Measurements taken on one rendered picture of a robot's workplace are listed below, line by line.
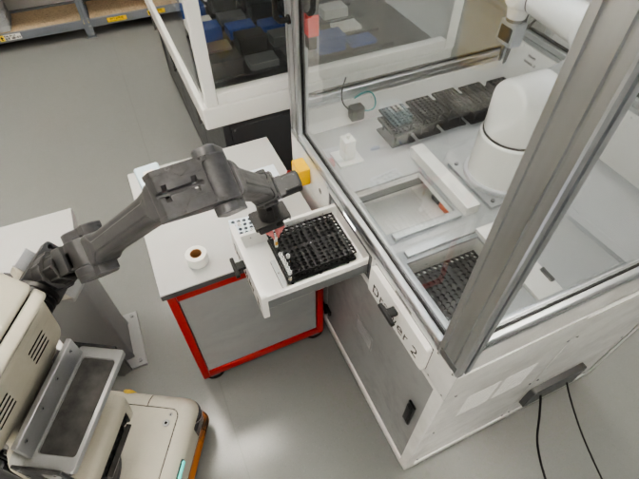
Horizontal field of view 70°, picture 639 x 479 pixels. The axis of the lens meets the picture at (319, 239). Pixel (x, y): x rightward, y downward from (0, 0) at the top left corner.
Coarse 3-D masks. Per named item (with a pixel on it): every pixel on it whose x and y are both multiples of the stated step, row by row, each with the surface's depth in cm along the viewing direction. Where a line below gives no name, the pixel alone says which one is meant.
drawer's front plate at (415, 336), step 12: (372, 276) 131; (372, 288) 134; (384, 288) 125; (384, 300) 128; (396, 300) 122; (396, 324) 126; (408, 324) 118; (408, 336) 120; (420, 336) 115; (408, 348) 123; (420, 348) 115; (420, 360) 118
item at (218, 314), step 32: (256, 160) 184; (192, 224) 162; (224, 224) 162; (160, 256) 153; (224, 256) 153; (160, 288) 144; (192, 288) 146; (224, 288) 156; (192, 320) 161; (224, 320) 170; (256, 320) 180; (288, 320) 190; (320, 320) 201; (192, 352) 175; (224, 352) 187; (256, 352) 198
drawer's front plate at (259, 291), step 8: (232, 232) 137; (232, 240) 144; (240, 240) 135; (240, 248) 133; (240, 256) 137; (248, 256) 131; (248, 264) 129; (248, 272) 129; (248, 280) 138; (256, 280) 126; (256, 288) 125; (256, 296) 131; (264, 296) 123; (264, 304) 125; (264, 312) 128
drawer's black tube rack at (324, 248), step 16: (304, 224) 143; (320, 224) 143; (288, 240) 139; (304, 240) 139; (320, 240) 139; (336, 240) 139; (304, 256) 135; (320, 256) 135; (336, 256) 136; (352, 256) 139; (304, 272) 135; (320, 272) 136
